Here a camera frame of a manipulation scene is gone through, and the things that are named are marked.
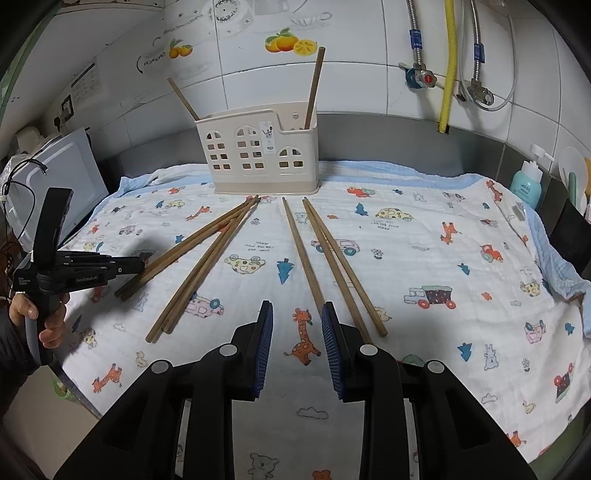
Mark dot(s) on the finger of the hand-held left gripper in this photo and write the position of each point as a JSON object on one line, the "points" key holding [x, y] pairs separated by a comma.
{"points": [[120, 261], [120, 272]]}

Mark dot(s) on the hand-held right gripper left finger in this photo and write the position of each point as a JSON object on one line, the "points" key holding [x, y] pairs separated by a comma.
{"points": [[264, 350]]}

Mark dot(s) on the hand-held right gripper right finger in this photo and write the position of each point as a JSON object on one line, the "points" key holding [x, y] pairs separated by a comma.
{"points": [[332, 355]]}

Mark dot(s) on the brown wooden chopstick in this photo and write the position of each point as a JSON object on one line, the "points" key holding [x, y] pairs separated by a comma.
{"points": [[152, 278], [194, 281], [203, 279], [182, 98], [302, 251], [152, 268], [335, 267], [315, 83], [346, 267]]}

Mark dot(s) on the beige plastic chopstick holder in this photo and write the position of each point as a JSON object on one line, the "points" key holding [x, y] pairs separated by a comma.
{"points": [[271, 161]]}

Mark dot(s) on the person's left forearm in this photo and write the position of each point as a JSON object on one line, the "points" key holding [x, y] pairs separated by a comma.
{"points": [[11, 355]]}

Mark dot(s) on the person's left hand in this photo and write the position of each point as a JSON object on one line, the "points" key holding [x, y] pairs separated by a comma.
{"points": [[53, 330]]}

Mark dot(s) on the white countertop appliance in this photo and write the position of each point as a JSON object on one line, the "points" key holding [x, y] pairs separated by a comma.
{"points": [[69, 184]]}

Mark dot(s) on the white cartoon printed blanket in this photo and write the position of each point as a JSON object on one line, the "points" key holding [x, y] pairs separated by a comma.
{"points": [[406, 323]]}

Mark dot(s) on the small orange fruit sticker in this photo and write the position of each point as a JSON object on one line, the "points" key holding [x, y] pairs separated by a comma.
{"points": [[178, 51]]}

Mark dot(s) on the teal pump bottle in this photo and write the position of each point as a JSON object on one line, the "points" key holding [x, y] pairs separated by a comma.
{"points": [[526, 182]]}

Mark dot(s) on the black utensil container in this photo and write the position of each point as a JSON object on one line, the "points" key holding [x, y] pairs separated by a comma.
{"points": [[570, 230]]}

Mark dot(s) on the large orange fruit sticker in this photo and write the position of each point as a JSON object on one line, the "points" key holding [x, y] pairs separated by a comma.
{"points": [[281, 44]]}

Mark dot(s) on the metal angle valve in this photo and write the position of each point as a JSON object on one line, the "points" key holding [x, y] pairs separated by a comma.
{"points": [[478, 92]]}

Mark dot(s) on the white round utensil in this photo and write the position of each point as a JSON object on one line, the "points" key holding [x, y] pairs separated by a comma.
{"points": [[572, 161]]}

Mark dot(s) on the wall socket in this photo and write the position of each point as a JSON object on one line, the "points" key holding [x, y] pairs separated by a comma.
{"points": [[67, 108]]}

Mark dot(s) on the white wall label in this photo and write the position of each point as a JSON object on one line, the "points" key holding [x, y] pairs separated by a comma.
{"points": [[85, 83]]}

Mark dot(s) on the wall water valves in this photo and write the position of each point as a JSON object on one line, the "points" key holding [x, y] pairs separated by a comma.
{"points": [[512, 78]]}

